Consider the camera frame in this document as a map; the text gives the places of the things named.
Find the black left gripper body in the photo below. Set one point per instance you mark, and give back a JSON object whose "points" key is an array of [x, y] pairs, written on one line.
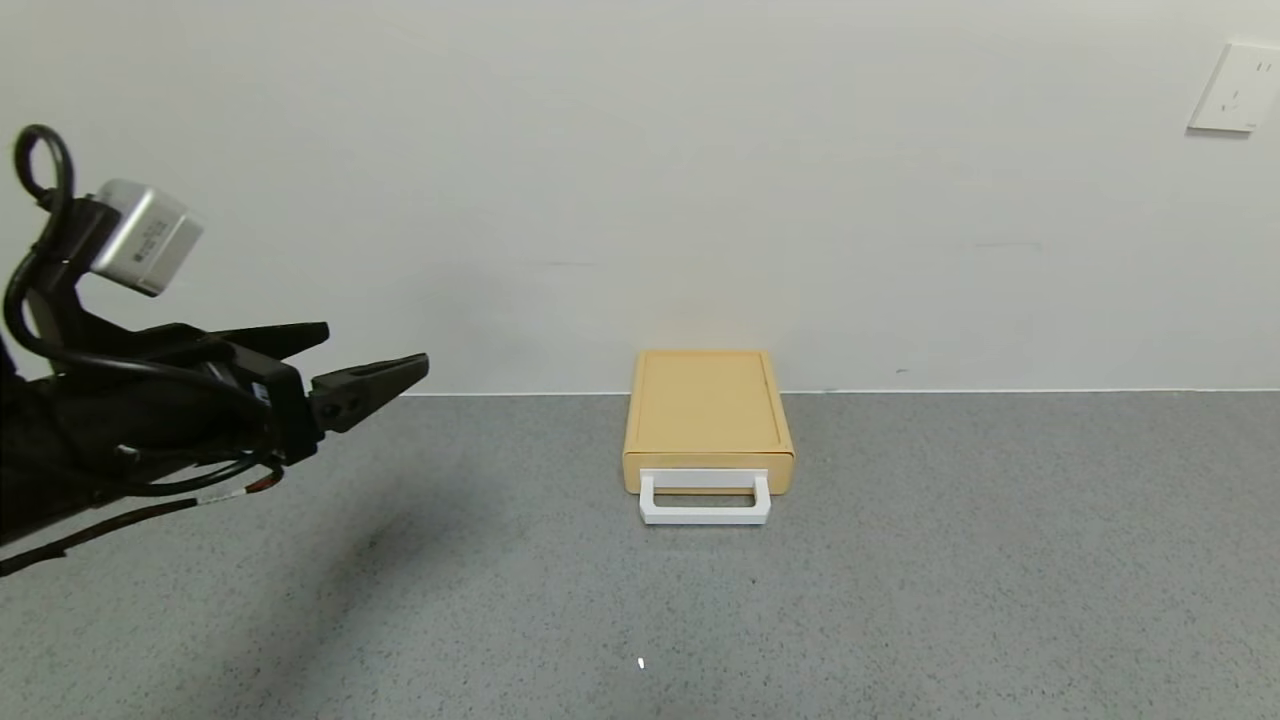
{"points": [[284, 402]]}

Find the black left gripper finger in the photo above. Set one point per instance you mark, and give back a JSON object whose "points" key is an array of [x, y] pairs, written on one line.
{"points": [[370, 385], [280, 338]]}

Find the yellow drawer case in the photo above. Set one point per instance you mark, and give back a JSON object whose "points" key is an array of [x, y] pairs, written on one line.
{"points": [[705, 400]]}

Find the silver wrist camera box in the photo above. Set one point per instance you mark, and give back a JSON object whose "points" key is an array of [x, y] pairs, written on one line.
{"points": [[145, 235]]}

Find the white wall socket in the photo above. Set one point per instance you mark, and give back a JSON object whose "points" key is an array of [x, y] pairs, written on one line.
{"points": [[1235, 87]]}

